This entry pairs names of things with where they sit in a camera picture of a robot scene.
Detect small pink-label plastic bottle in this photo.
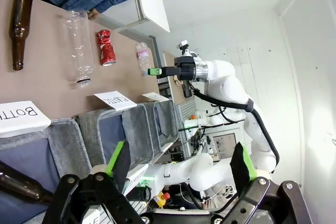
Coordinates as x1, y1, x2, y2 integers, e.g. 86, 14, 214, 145
135, 42, 152, 76

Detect white desk partition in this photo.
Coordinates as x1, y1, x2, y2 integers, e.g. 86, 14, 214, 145
101, 0, 172, 34

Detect small white sign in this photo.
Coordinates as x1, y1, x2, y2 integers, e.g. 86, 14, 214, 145
141, 92, 169, 102

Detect white sign reading bottle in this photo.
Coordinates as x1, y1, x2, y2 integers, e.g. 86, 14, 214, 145
0, 100, 52, 138

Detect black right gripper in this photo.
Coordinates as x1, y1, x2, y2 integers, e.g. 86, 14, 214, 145
148, 55, 197, 82

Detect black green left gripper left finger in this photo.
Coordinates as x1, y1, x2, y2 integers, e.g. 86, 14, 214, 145
41, 141, 144, 224

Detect person's left hand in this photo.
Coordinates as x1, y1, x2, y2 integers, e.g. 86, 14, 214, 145
87, 8, 101, 20

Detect grey fabric basket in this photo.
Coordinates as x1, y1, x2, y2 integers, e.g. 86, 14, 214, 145
0, 118, 93, 224
73, 102, 156, 180
143, 99, 180, 156

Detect white sign reading plastic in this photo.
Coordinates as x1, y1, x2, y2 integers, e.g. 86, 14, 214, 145
93, 90, 138, 112

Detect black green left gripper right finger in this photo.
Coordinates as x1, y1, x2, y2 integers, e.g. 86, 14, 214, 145
229, 142, 309, 224

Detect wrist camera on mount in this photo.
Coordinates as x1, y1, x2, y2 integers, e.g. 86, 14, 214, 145
175, 39, 192, 57

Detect crushed red can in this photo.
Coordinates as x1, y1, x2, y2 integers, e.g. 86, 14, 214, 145
96, 29, 117, 67

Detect large clear plastic bottle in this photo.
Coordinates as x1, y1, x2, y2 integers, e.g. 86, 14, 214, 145
58, 9, 96, 89

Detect brown glass bottle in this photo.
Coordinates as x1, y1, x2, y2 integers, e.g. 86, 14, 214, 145
8, 0, 34, 71
0, 160, 55, 204

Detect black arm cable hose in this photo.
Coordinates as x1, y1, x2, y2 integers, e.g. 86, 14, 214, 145
187, 80, 280, 174

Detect computer monitor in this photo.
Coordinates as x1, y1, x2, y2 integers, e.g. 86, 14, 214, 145
211, 132, 237, 157

